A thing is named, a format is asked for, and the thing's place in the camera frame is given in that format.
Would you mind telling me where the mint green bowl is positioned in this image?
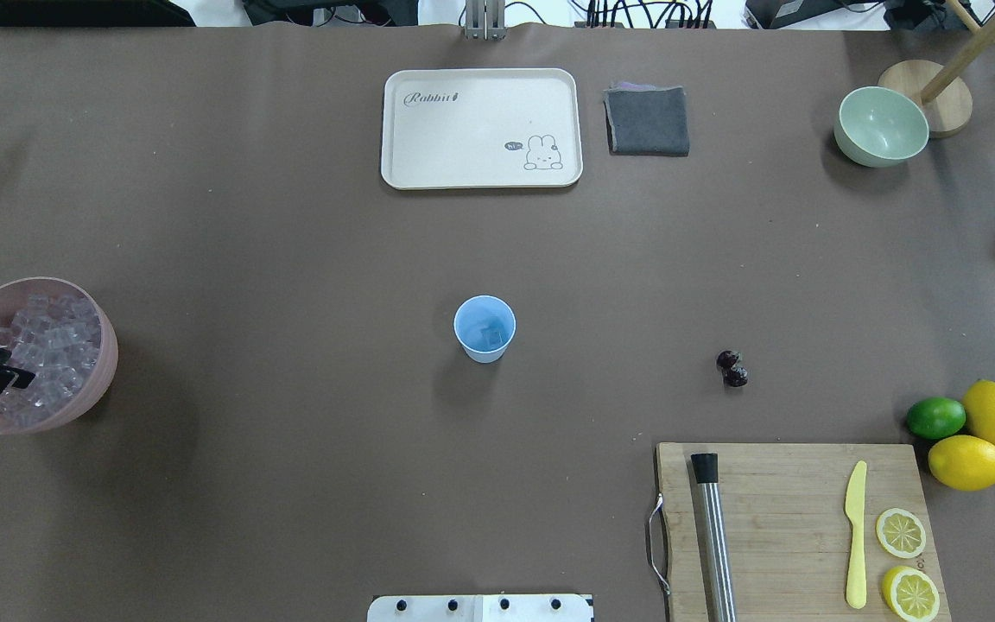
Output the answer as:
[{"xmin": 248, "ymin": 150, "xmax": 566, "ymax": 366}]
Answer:
[{"xmin": 833, "ymin": 86, "xmax": 929, "ymax": 167}]

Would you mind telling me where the wooden cup tree stand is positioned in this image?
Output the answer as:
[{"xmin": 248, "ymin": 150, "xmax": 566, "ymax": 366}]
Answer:
[{"xmin": 878, "ymin": 1, "xmax": 995, "ymax": 139}]

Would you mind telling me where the light blue plastic cup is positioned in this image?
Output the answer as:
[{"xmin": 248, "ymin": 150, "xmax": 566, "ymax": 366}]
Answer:
[{"xmin": 453, "ymin": 295, "xmax": 517, "ymax": 364}]

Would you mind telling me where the yellow plastic knife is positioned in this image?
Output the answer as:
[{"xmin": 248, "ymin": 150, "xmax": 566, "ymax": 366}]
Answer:
[{"xmin": 844, "ymin": 460, "xmax": 868, "ymax": 610}]

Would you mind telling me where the green lime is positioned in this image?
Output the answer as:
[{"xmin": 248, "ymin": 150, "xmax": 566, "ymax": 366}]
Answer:
[{"xmin": 905, "ymin": 397, "xmax": 966, "ymax": 441}]

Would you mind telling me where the clear ice cube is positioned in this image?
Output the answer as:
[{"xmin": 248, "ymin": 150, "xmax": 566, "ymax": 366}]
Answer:
[{"xmin": 472, "ymin": 324, "xmax": 508, "ymax": 352}]

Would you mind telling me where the cream rabbit tray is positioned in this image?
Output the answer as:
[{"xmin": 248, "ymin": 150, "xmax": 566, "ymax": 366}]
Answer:
[{"xmin": 380, "ymin": 68, "xmax": 583, "ymax": 190}]

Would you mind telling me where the grey folded cloth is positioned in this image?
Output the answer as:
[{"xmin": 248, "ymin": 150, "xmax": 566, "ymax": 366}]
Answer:
[{"xmin": 603, "ymin": 82, "xmax": 691, "ymax": 157}]

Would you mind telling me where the pink bowl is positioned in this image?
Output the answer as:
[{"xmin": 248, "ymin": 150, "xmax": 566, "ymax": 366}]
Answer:
[{"xmin": 0, "ymin": 278, "xmax": 118, "ymax": 435}]

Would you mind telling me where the pile of ice cubes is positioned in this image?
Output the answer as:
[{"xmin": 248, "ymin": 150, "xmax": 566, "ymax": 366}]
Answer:
[{"xmin": 0, "ymin": 295, "xmax": 100, "ymax": 428}]

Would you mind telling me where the wooden cutting board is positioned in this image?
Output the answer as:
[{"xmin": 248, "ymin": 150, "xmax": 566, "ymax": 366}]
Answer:
[{"xmin": 656, "ymin": 442, "xmax": 931, "ymax": 621}]

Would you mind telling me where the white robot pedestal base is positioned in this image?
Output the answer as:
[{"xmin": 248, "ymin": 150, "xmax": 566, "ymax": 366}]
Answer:
[{"xmin": 366, "ymin": 593, "xmax": 595, "ymax": 621}]

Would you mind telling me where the aluminium frame post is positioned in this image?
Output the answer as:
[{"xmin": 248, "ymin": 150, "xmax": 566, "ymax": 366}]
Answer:
[{"xmin": 463, "ymin": 0, "xmax": 508, "ymax": 41}]

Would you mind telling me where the steel muddler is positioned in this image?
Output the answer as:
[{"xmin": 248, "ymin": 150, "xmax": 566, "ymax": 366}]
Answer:
[{"xmin": 690, "ymin": 453, "xmax": 738, "ymax": 621}]

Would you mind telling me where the lemon slice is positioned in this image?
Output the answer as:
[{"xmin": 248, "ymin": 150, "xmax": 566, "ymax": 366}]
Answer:
[
  {"xmin": 874, "ymin": 507, "xmax": 928, "ymax": 560},
  {"xmin": 881, "ymin": 566, "xmax": 942, "ymax": 621}
]

